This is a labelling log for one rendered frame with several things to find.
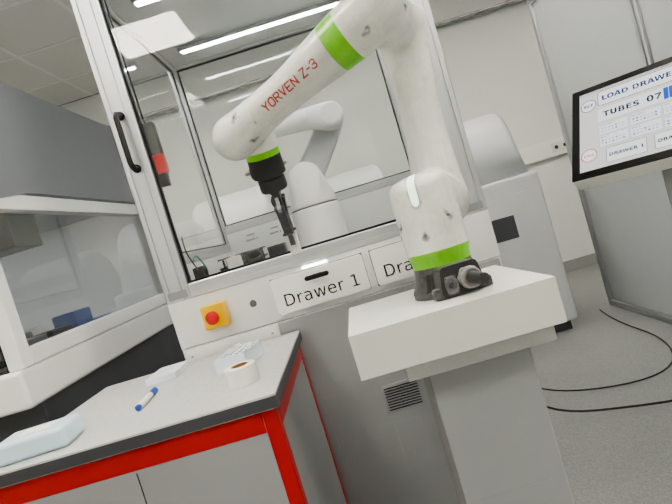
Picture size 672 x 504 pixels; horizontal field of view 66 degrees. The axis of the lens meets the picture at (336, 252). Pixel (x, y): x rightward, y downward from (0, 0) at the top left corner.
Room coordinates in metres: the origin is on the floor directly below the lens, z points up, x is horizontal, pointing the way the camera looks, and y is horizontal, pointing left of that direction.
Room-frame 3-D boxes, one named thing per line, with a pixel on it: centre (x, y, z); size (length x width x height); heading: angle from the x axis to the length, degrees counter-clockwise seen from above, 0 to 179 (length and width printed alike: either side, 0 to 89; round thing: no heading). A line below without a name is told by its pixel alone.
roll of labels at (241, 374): (1.12, 0.27, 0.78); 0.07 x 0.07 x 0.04
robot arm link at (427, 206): (1.08, -0.21, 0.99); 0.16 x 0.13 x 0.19; 155
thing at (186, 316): (2.05, 0.02, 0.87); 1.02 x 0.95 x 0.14; 88
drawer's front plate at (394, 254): (1.56, -0.24, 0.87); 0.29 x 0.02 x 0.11; 88
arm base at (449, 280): (1.01, -0.21, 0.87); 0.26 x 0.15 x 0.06; 4
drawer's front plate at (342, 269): (1.57, 0.07, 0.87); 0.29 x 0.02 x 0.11; 88
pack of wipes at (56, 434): (1.07, 0.71, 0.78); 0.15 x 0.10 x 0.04; 93
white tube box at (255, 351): (1.32, 0.32, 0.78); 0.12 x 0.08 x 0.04; 168
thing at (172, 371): (1.46, 0.56, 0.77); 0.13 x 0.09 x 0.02; 179
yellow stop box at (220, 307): (1.56, 0.40, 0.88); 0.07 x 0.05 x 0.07; 88
